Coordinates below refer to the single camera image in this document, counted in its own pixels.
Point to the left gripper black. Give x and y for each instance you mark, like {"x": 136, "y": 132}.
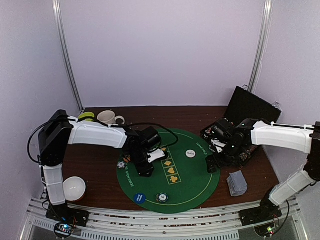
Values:
{"x": 142, "y": 171}

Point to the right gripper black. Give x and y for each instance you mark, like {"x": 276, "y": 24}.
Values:
{"x": 211, "y": 163}

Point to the playing card deck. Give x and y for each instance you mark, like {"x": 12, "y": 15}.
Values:
{"x": 237, "y": 184}

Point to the poker chip stack front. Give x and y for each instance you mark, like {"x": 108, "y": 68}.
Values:
{"x": 162, "y": 197}

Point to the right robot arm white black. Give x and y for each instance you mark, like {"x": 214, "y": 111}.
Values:
{"x": 285, "y": 139}

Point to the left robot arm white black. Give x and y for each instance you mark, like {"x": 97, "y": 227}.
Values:
{"x": 63, "y": 130}

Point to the orange big blind button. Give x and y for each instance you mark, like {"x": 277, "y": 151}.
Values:
{"x": 127, "y": 159}

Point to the white dealer button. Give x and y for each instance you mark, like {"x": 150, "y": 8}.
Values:
{"x": 190, "y": 153}

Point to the black poker chip case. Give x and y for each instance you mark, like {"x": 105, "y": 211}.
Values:
{"x": 243, "y": 109}

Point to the round green poker mat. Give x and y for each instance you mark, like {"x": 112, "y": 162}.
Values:
{"x": 185, "y": 180}

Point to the blue small blind button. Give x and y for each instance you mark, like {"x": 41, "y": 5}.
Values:
{"x": 139, "y": 198}

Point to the decorated ceramic mug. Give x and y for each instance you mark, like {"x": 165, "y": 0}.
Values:
{"x": 110, "y": 118}

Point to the green tennis ball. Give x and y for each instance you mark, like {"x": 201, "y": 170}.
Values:
{"x": 87, "y": 116}

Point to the white bowl red outside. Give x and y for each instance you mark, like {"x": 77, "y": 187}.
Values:
{"x": 74, "y": 189}

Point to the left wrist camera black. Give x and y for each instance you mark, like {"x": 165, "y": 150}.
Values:
{"x": 149, "y": 137}

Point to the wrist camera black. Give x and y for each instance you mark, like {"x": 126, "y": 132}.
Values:
{"x": 223, "y": 129}
{"x": 149, "y": 137}

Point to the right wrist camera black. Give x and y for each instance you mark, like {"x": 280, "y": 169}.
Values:
{"x": 223, "y": 129}

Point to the aluminium rail frame front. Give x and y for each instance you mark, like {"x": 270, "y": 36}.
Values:
{"x": 216, "y": 223}

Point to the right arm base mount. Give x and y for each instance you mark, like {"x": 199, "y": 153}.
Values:
{"x": 258, "y": 215}

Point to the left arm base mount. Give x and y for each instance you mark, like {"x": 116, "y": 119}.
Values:
{"x": 63, "y": 213}

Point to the right aluminium post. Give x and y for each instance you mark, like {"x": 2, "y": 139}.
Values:
{"x": 261, "y": 46}

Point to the aluminium post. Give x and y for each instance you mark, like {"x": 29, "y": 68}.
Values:
{"x": 62, "y": 38}
{"x": 261, "y": 46}

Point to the left aluminium post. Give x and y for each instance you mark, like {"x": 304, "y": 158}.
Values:
{"x": 62, "y": 38}

